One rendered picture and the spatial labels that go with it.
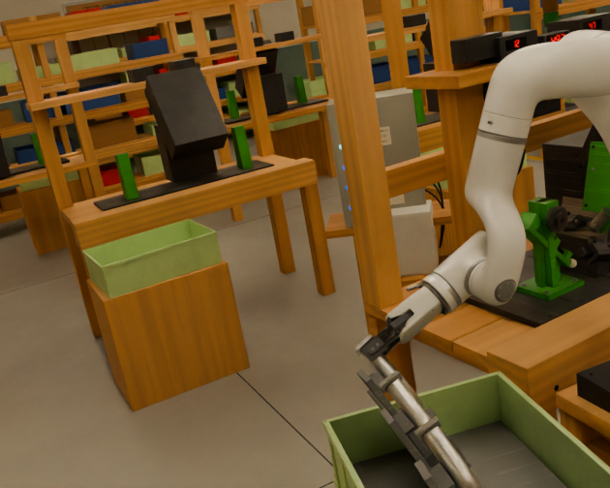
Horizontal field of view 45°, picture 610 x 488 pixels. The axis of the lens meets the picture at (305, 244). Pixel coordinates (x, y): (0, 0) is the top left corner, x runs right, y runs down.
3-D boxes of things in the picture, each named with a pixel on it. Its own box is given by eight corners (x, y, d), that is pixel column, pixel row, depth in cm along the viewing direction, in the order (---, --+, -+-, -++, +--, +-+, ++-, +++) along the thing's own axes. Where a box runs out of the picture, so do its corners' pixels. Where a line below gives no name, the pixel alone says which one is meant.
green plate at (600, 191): (631, 214, 219) (641, 144, 215) (613, 215, 215) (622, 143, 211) (599, 209, 229) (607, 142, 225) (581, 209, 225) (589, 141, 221)
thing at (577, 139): (651, 223, 252) (649, 126, 241) (591, 249, 238) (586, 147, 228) (606, 215, 267) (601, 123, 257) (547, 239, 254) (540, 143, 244)
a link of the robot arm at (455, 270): (470, 313, 140) (442, 293, 147) (520, 268, 141) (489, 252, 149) (452, 283, 135) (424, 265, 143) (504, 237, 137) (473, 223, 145)
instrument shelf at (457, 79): (659, 37, 249) (659, 24, 248) (459, 89, 210) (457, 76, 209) (597, 41, 271) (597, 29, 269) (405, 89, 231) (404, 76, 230)
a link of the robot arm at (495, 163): (564, 149, 127) (520, 310, 136) (504, 131, 141) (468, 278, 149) (526, 144, 123) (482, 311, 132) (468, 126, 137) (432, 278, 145)
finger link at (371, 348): (386, 326, 139) (360, 350, 138) (385, 322, 136) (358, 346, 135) (398, 339, 138) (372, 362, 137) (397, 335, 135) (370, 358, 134)
